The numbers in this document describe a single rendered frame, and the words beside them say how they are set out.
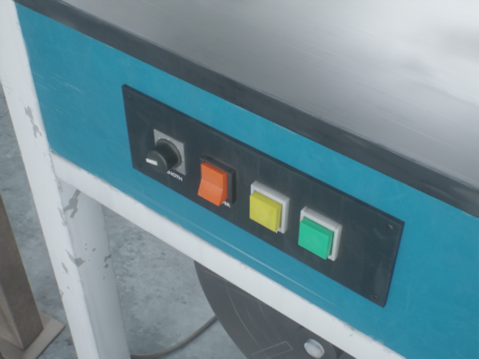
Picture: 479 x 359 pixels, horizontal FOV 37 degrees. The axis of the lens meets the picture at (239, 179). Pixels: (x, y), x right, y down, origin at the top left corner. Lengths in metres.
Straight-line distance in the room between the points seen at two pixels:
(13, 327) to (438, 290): 0.83
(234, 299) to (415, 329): 0.50
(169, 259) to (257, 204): 0.82
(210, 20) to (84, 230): 0.37
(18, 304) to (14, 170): 0.46
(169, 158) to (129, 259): 0.79
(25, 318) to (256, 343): 0.39
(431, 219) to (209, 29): 0.21
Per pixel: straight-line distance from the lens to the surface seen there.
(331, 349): 0.88
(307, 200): 0.51
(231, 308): 1.03
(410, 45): 0.54
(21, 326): 1.22
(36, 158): 0.78
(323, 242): 0.51
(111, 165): 0.67
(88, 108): 0.64
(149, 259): 1.34
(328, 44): 0.53
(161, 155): 0.56
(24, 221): 1.46
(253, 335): 1.04
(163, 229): 0.67
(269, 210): 0.52
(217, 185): 0.55
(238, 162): 0.53
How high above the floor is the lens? 1.02
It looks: 43 degrees down
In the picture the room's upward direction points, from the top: straight up
